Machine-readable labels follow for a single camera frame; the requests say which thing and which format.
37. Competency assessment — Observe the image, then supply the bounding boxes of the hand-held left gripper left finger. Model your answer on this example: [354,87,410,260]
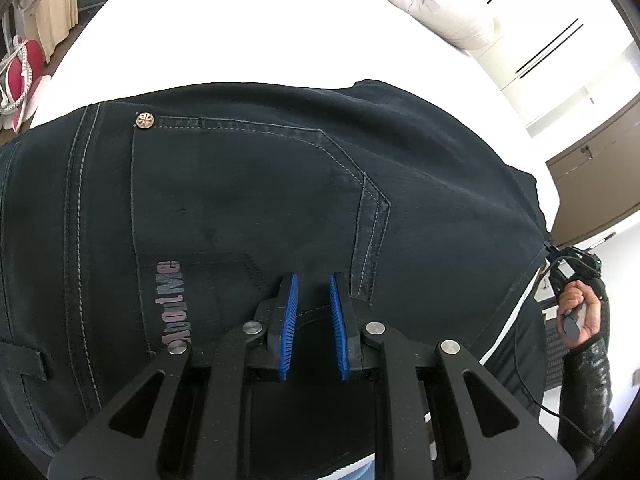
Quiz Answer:
[47,272,301,480]

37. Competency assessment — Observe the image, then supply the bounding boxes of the person's right forearm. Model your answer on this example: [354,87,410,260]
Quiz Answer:
[555,280,617,461]

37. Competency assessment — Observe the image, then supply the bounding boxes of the beige curtain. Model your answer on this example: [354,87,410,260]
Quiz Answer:
[27,0,81,66]

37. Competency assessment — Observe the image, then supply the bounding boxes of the person's right hand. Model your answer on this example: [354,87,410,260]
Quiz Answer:
[556,280,607,348]

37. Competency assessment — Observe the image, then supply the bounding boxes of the black denim pants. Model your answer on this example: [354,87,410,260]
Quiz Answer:
[0,79,556,480]

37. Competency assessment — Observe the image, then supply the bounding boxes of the brown cabinet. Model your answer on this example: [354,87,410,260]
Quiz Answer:
[545,105,640,248]

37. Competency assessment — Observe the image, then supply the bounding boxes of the white bed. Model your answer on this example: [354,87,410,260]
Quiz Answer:
[30,0,561,231]

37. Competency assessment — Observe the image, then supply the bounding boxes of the white wardrobe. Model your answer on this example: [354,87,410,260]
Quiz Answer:
[470,0,640,136]

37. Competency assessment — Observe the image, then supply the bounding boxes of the beige rolled duvet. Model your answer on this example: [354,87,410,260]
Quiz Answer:
[360,0,506,53]

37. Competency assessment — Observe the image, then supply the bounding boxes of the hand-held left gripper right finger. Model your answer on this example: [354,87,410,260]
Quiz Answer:
[327,272,577,480]

